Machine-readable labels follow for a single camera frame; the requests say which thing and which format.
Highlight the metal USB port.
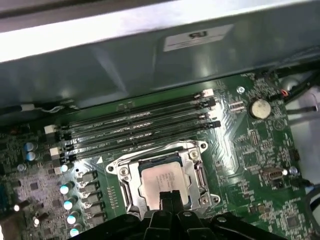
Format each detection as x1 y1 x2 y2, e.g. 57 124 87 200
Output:
259 166 283 181

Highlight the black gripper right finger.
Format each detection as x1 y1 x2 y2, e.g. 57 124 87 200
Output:
172 190 286 240

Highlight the green motherboard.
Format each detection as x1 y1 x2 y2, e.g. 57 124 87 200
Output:
0 72 320 240

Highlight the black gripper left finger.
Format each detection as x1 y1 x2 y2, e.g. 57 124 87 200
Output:
79 191 174 240

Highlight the round coin battery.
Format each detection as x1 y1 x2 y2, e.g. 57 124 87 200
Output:
247 97 272 120

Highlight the grey cable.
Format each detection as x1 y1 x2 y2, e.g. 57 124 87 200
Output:
286 105 319 115

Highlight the CPU socket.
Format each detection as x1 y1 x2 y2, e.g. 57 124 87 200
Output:
105 139 222 218

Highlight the black PC case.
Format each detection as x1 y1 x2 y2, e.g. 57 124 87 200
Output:
0 0 320 240

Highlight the metal socket cover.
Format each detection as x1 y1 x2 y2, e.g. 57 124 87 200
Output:
119 143 213 216

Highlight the white case sticker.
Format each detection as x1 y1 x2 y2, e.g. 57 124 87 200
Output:
162 24 235 53

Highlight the thick black cable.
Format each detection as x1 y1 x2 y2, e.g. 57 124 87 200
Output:
283 71 320 103

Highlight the connector with orange wires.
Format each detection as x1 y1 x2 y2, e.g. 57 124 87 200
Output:
277 88 291 100

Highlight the silver CPU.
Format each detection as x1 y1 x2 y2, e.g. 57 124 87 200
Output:
137 157 193 212

